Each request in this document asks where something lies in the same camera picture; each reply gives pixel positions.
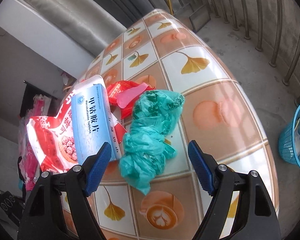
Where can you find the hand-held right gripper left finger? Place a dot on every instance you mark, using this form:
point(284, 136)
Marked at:
point(97, 170)

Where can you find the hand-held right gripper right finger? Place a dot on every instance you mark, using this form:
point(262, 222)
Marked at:
point(202, 170)

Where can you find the blue medicine box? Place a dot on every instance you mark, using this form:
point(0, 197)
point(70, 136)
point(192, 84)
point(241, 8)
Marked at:
point(90, 120)

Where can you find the red and white snack bag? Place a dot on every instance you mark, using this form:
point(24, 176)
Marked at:
point(52, 140)

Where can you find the green plastic bag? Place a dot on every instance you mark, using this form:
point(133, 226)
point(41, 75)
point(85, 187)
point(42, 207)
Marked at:
point(145, 130)

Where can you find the pink plastic piece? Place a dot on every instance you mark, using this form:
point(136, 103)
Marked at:
point(130, 96)

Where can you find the red plastic wrapper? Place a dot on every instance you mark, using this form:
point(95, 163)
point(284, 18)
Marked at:
point(116, 90)

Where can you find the blue plastic wastebasket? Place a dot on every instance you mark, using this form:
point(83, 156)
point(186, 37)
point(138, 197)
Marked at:
point(287, 142)

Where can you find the pink red plastic bag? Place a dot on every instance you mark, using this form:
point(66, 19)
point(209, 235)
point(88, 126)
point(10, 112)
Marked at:
point(30, 177)

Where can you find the patterned tablecloth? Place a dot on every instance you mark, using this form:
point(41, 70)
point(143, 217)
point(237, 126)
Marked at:
point(215, 85)

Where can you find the dark framed board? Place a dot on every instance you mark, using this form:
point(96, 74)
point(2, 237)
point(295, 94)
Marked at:
point(200, 17)

